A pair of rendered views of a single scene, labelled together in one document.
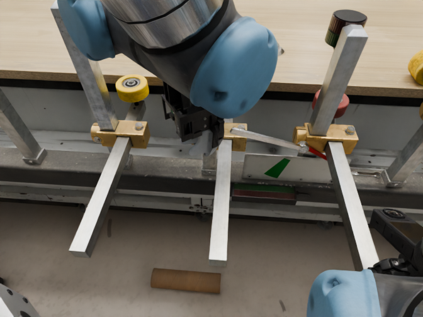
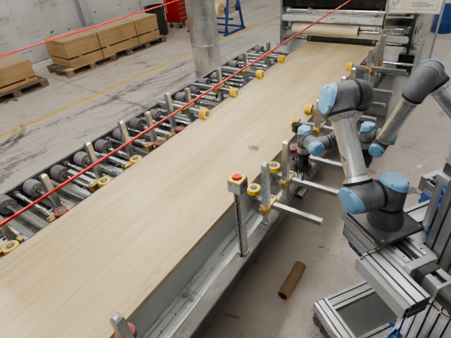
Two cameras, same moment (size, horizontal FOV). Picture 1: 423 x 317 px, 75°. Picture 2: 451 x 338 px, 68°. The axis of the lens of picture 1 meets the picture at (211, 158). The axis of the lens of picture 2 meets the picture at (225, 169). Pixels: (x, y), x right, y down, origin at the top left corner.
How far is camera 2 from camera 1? 1.76 m
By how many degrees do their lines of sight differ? 43
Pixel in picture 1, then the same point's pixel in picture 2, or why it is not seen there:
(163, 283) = (290, 289)
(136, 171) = (274, 219)
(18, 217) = not seen: outside the picture
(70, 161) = (254, 240)
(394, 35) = (266, 119)
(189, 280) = (294, 275)
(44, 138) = (213, 263)
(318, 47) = (261, 137)
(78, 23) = (321, 148)
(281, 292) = (315, 244)
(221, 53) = not seen: hidden behind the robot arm
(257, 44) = not seen: hidden behind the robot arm
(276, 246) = (290, 235)
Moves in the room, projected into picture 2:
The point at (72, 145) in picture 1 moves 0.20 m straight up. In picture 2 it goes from (227, 251) to (224, 227)
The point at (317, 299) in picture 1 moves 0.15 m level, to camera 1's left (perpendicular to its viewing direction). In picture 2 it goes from (372, 150) to (366, 165)
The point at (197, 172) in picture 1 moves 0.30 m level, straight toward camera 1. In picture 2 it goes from (284, 202) to (333, 212)
